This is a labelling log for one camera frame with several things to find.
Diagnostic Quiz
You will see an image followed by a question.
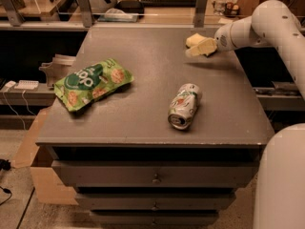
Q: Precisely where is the small fruit bowl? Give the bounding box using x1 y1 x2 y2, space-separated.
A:
224 2 239 17

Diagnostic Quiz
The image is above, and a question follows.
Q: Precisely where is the white power strip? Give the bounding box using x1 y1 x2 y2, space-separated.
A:
14 80 39 90

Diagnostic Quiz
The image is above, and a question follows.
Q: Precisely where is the clear plastic bag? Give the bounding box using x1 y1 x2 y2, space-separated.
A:
98 8 138 23

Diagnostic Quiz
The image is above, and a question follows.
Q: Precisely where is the grey drawer cabinet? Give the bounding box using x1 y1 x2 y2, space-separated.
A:
37 27 274 225

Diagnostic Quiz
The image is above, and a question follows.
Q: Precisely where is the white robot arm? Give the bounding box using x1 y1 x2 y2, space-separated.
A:
213 0 305 229

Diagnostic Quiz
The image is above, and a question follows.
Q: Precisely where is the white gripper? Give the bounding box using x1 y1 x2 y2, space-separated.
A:
186 23 242 57

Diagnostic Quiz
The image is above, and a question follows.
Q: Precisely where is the black cable on floor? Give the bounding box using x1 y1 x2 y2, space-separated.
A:
0 158 13 206

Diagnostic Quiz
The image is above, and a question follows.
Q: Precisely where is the crushed 7up can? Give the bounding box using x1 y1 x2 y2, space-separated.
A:
168 83 202 130

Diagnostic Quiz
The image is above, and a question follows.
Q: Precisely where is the grey bracket part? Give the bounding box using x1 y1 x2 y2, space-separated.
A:
39 54 75 88

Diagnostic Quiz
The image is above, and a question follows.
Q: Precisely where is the yellow sponge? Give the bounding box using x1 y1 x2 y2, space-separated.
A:
186 33 206 48

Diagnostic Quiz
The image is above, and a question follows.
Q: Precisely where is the green chip bag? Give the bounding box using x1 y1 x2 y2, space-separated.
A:
54 58 133 112

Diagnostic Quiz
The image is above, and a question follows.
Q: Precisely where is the cardboard box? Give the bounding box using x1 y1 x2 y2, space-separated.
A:
12 107 77 205

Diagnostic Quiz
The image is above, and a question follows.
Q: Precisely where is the black keyboard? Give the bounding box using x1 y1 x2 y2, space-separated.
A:
140 0 196 8

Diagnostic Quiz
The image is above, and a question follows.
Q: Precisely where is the clear water bottle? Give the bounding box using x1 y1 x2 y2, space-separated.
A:
213 0 227 15

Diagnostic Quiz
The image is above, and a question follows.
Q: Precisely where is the black device on desk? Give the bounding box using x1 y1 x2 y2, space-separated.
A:
115 0 145 15

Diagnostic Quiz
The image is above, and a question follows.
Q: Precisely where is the top drawer knob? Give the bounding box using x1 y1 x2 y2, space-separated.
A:
152 174 161 184

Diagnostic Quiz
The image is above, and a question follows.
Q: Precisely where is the white cable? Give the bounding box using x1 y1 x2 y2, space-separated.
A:
1 80 36 132

